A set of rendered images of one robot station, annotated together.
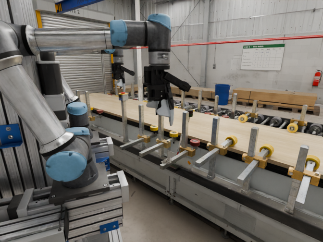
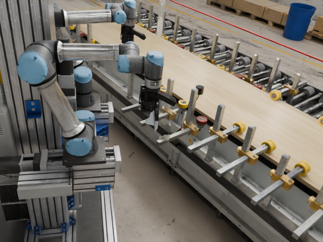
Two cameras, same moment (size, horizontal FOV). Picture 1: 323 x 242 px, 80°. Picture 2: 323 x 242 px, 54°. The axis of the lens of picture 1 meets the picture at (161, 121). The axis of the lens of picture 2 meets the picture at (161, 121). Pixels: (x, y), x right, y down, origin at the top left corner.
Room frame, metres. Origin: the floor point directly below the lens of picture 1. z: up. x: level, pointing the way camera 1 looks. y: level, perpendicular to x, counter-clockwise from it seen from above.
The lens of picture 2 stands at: (-0.55, -0.17, 2.18)
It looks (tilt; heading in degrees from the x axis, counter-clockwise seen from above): 34 degrees down; 6
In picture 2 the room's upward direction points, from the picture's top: 7 degrees clockwise
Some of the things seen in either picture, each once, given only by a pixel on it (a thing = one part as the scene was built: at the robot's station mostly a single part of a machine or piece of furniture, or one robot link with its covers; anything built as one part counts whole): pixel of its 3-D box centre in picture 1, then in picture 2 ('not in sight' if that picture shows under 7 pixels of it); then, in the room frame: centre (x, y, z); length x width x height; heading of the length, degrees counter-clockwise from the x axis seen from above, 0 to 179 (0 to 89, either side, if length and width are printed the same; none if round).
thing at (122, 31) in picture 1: (128, 34); (130, 62); (0.68, 0.11, 1.61); 0.11 x 0.11 x 0.08; 14
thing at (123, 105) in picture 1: (124, 121); (130, 75); (1.92, 0.39, 0.93); 0.05 x 0.04 x 0.45; 48
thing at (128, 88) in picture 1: (136, 87); not in sight; (9.98, 1.30, 0.23); 2.41 x 0.77 x 0.17; 143
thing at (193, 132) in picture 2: (186, 150); (190, 127); (1.40, -0.20, 0.85); 0.13 x 0.06 x 0.05; 48
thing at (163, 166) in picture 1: (180, 156); (180, 133); (1.31, -0.14, 0.84); 0.43 x 0.03 x 0.04; 138
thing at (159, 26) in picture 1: (158, 33); (154, 65); (0.69, 0.01, 1.62); 0.09 x 0.08 x 0.11; 104
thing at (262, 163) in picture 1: (254, 160); (246, 155); (1.06, -0.57, 0.95); 0.13 x 0.06 x 0.05; 48
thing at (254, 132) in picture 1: (249, 163); (242, 156); (1.08, -0.56, 0.92); 0.03 x 0.03 x 0.48; 48
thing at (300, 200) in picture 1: (306, 178); (280, 183); (0.86, -0.75, 0.95); 0.50 x 0.04 x 0.04; 138
